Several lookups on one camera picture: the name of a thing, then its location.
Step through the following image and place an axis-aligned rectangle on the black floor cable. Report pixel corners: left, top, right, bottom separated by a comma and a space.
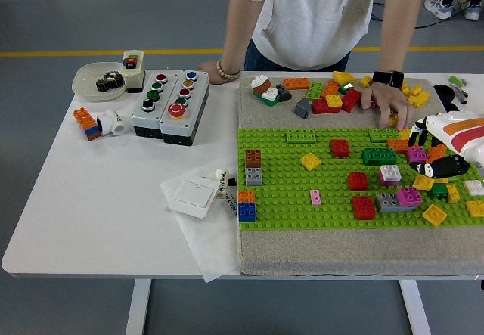
370, 0, 484, 29

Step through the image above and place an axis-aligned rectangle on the dark green long brick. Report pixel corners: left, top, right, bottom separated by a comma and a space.
361, 147, 398, 166

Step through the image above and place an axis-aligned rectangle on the white on pink brick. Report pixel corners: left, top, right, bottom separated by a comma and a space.
377, 164, 402, 188

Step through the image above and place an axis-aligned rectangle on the grey slope brick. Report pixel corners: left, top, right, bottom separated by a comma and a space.
293, 98, 312, 119

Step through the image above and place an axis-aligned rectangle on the white wall switch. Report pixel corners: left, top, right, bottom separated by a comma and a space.
167, 175, 222, 221

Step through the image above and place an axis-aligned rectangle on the person's right hand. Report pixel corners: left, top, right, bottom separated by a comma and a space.
196, 60, 228, 85

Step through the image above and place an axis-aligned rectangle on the brown and white brick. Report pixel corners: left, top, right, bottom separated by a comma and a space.
250, 75, 272, 95

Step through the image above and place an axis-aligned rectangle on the lime green brick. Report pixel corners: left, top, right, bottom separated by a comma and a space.
305, 80, 324, 101

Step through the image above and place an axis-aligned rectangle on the orange oblong brick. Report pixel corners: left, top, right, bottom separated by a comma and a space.
426, 144, 447, 164

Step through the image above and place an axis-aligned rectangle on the red square brick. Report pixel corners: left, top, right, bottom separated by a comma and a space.
346, 172, 369, 192
329, 139, 351, 159
351, 196, 377, 221

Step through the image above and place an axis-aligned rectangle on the dark green flat brick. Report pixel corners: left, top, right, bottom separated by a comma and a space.
253, 91, 283, 107

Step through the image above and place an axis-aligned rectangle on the orange blue brown brick stack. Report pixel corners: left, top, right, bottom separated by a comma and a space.
72, 107, 102, 142

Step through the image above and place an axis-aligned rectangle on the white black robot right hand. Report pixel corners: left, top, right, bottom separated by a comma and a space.
407, 110, 484, 180

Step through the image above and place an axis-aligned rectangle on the person's left hand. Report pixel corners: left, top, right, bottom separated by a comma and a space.
359, 84, 416, 131

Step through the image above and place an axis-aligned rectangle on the red oblong brick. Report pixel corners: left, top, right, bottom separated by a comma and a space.
341, 88, 363, 113

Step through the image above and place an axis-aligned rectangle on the black wristwatch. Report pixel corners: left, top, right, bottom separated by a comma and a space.
372, 70, 405, 88

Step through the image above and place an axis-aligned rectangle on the white labelled tube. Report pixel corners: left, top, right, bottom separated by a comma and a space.
213, 167, 231, 200

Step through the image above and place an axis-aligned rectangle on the light green flat plate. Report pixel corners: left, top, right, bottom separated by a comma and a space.
285, 129, 318, 144
368, 129, 401, 143

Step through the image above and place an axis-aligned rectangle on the green studded baseplate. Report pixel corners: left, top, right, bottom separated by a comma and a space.
237, 126, 484, 232

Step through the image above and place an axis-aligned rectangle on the dark grey brick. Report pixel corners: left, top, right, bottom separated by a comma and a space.
275, 83, 293, 102

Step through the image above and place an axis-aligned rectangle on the grey square brick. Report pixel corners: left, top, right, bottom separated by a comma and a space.
244, 166, 263, 187

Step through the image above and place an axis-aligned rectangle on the red long brick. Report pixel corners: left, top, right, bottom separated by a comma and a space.
310, 98, 342, 115

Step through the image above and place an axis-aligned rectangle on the blue square brick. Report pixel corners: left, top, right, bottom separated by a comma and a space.
237, 201, 257, 223

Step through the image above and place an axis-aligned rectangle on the small two-button switch box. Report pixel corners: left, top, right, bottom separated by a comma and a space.
119, 50, 146, 94

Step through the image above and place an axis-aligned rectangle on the four-button control box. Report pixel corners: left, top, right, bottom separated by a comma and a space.
131, 70, 179, 139

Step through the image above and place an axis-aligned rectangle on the yellow oblong brick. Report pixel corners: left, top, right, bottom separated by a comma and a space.
331, 70, 357, 85

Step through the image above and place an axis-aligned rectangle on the white pipe tee fitting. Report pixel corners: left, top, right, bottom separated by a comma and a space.
95, 109, 126, 137

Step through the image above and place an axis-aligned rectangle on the yellow flat square brick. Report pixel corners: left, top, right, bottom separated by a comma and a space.
421, 203, 448, 227
299, 152, 321, 172

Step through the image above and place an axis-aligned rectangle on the bead bracelet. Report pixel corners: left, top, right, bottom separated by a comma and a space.
216, 58, 243, 82

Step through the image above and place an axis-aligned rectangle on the white plastic bowl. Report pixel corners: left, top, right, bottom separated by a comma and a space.
71, 61, 128, 103

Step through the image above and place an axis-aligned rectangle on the grey-brown mat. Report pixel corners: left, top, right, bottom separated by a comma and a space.
236, 76, 484, 277

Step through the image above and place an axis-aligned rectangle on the orange long brick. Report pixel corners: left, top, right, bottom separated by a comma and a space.
386, 138, 411, 154
282, 76, 311, 91

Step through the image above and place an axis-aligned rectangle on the grey long brick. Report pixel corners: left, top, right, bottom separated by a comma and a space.
376, 192, 415, 213

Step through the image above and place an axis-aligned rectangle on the black metal gear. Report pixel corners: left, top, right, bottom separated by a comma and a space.
95, 70, 126, 94

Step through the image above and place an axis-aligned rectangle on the magenta square brick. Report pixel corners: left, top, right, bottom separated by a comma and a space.
396, 186, 423, 207
406, 146, 428, 165

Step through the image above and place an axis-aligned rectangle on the white table leg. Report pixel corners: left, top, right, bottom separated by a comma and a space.
399, 280, 432, 335
124, 278, 152, 335

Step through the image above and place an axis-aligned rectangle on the brown square brick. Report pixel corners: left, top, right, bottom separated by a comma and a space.
244, 149, 262, 169

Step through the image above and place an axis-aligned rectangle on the translucent paper sheet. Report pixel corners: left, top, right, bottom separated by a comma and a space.
159, 166, 243, 284

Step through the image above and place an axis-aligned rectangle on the control box with emergency stop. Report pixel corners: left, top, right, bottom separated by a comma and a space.
158, 70, 211, 147

